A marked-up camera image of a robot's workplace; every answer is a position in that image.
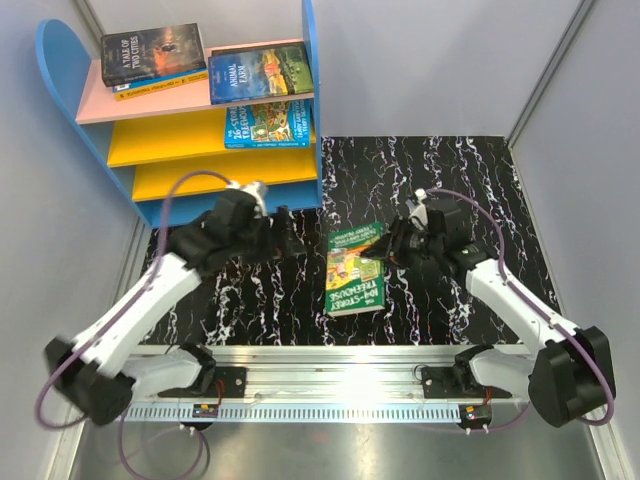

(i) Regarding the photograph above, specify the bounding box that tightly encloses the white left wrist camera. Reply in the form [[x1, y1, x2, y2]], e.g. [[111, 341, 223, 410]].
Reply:
[[225, 181, 268, 217]]

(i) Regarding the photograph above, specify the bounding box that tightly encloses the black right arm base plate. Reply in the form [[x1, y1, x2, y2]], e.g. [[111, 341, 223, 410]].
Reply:
[[417, 365, 490, 400]]

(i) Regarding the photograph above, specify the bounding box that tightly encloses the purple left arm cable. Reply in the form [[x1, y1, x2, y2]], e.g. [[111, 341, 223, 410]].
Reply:
[[34, 169, 236, 479]]

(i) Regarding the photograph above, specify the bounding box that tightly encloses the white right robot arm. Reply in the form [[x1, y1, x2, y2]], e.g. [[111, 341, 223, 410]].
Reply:
[[362, 189, 616, 427]]

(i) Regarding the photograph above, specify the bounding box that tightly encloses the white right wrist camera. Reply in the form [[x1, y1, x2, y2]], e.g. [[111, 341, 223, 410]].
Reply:
[[406, 188, 428, 230]]

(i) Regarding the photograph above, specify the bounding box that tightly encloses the blue Animal Farm book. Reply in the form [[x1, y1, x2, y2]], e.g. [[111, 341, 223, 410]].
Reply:
[[208, 42, 314, 105]]

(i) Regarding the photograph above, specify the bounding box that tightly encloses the colourful wooden bookshelf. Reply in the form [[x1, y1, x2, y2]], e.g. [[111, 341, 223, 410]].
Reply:
[[36, 19, 322, 228]]

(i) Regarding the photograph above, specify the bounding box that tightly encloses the dark Tale Of Two Cities book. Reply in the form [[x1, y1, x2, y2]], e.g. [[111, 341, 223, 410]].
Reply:
[[101, 23, 207, 87]]

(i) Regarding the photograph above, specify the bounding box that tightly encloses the black marble pattern mat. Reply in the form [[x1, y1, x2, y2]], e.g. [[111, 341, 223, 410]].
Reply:
[[145, 136, 557, 346]]

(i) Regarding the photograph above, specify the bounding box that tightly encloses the blue treehouse paperback book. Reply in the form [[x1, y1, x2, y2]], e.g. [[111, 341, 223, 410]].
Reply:
[[112, 69, 208, 101]]

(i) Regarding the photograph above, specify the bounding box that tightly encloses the blue 26-Storey Treehouse book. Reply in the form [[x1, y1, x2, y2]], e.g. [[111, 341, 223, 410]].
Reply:
[[224, 100, 313, 149]]

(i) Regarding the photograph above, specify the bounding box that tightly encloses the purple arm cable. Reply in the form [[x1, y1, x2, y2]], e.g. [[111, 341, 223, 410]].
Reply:
[[34, 169, 236, 479], [414, 187, 617, 434]]

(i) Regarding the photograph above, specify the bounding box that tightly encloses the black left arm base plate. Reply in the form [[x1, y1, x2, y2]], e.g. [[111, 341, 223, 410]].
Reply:
[[200, 366, 248, 399]]

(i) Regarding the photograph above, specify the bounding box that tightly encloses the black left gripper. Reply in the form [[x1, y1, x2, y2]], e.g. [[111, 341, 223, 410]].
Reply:
[[229, 205, 305, 265]]

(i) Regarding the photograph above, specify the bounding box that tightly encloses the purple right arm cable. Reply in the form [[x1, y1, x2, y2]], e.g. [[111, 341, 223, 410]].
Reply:
[[414, 187, 617, 434]]

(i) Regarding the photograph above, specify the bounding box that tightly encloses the white slotted cable duct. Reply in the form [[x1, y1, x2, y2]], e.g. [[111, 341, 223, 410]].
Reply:
[[126, 402, 461, 424]]

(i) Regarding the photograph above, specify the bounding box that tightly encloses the aluminium mounting rail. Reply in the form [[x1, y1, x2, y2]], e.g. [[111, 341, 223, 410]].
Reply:
[[123, 345, 536, 409]]

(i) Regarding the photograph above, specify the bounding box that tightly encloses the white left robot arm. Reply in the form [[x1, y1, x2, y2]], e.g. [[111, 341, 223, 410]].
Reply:
[[44, 184, 304, 426]]

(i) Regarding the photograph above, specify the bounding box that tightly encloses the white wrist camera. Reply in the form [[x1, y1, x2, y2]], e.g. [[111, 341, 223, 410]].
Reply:
[[406, 188, 428, 230], [225, 181, 268, 217]]

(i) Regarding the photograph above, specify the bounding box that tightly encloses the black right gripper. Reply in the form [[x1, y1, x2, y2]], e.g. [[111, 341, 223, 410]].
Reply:
[[360, 215, 443, 271]]

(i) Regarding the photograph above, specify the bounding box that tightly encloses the green 104-Storey Treehouse book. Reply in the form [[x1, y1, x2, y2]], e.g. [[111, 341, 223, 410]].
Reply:
[[325, 222, 385, 317]]

